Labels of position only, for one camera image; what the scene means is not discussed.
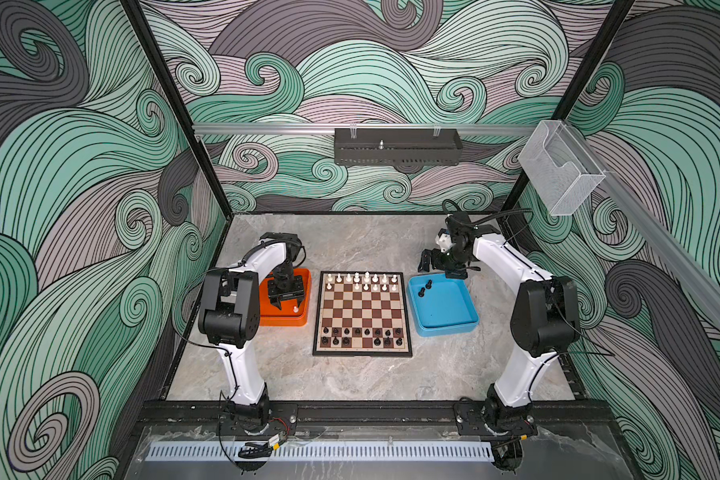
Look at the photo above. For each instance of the blue plastic tray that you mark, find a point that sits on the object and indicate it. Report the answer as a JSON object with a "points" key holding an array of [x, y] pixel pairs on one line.
{"points": [[446, 309]]}

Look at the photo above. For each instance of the brown cream chess board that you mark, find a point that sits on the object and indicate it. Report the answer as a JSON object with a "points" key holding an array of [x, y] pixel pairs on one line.
{"points": [[362, 314]]}

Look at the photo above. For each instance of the white slotted cable duct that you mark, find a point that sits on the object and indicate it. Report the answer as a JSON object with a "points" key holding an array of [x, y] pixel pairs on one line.
{"points": [[433, 451]]}

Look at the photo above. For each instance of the clear acrylic wall holder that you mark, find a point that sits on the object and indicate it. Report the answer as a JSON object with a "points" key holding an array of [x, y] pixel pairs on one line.
{"points": [[561, 166]]}

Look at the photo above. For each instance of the aluminium rail wall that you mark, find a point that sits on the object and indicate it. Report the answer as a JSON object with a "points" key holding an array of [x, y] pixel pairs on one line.
{"points": [[281, 128], [673, 200]]}

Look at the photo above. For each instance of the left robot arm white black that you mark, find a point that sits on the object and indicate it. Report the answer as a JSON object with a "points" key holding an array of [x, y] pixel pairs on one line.
{"points": [[230, 314]]}

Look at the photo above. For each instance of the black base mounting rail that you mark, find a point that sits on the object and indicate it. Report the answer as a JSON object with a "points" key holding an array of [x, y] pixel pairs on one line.
{"points": [[338, 413]]}

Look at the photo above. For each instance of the aluminium rail right wall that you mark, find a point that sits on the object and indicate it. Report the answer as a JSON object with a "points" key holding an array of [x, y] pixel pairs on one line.
{"points": [[673, 200]]}

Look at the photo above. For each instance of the aluminium rail back wall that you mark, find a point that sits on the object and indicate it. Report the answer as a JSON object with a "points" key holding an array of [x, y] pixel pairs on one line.
{"points": [[281, 128]]}

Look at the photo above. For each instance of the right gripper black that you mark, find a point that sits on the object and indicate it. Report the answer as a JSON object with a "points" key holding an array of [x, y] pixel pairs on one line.
{"points": [[437, 264]]}

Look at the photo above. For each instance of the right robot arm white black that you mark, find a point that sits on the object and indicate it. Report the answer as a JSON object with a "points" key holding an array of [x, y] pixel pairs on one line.
{"points": [[544, 320]]}

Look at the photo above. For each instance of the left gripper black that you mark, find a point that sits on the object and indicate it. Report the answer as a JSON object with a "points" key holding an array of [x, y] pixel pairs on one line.
{"points": [[296, 293]]}

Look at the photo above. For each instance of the orange plastic tray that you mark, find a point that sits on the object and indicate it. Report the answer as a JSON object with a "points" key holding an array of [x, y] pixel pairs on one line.
{"points": [[285, 317]]}

